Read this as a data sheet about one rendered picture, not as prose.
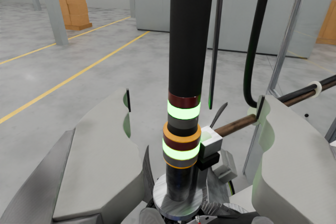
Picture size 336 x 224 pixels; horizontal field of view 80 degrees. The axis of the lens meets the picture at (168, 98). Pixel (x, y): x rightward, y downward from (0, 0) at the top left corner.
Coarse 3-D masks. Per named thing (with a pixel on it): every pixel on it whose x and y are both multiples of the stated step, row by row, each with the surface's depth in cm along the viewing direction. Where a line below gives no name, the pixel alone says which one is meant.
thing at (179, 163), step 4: (164, 152) 23; (164, 156) 24; (168, 156) 23; (196, 156) 23; (168, 160) 23; (172, 160) 23; (176, 160) 22; (180, 160) 22; (184, 160) 22; (188, 160) 23; (192, 160) 23; (172, 164) 23; (176, 164) 23; (180, 164) 23; (184, 164) 23; (188, 164) 23
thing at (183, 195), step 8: (168, 168) 25; (176, 168) 24; (184, 168) 24; (192, 168) 25; (168, 176) 25; (176, 176) 24; (184, 176) 25; (168, 184) 26; (176, 184) 25; (184, 184) 25; (168, 192) 27; (176, 192) 26; (184, 192) 27; (176, 200) 27
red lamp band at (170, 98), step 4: (168, 92) 20; (168, 96) 20; (172, 96) 19; (176, 96) 19; (196, 96) 19; (200, 96) 20; (168, 100) 20; (172, 100) 20; (176, 100) 19; (180, 100) 19; (184, 100) 19; (188, 100) 19; (192, 100) 19; (196, 100) 19; (172, 104) 20; (176, 104) 19; (180, 104) 19; (184, 104) 19; (188, 104) 19; (192, 104) 19; (196, 104) 20
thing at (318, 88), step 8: (264, 0) 20; (256, 8) 21; (264, 8) 20; (256, 16) 21; (256, 24) 21; (256, 32) 22; (256, 40) 22; (248, 48) 23; (248, 56) 23; (248, 64) 24; (248, 72) 24; (248, 80) 25; (320, 80) 39; (328, 80) 39; (248, 88) 25; (304, 88) 35; (312, 88) 36; (320, 88) 37; (248, 96) 26; (280, 96) 33; (288, 96) 33; (312, 96) 38; (248, 104) 28; (256, 104) 28; (248, 112) 31
